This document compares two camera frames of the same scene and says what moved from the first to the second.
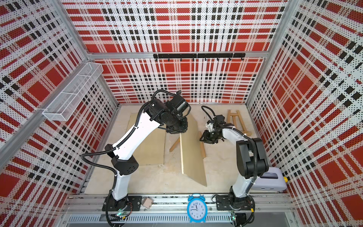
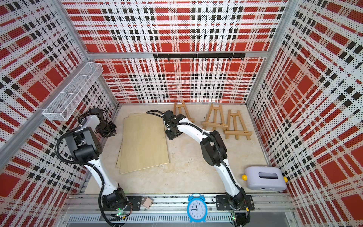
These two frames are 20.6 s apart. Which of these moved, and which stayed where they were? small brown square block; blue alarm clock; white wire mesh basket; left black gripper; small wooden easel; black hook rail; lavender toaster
Moved: left black gripper
Stayed: white wire mesh basket; black hook rail; small wooden easel; blue alarm clock; small brown square block; lavender toaster
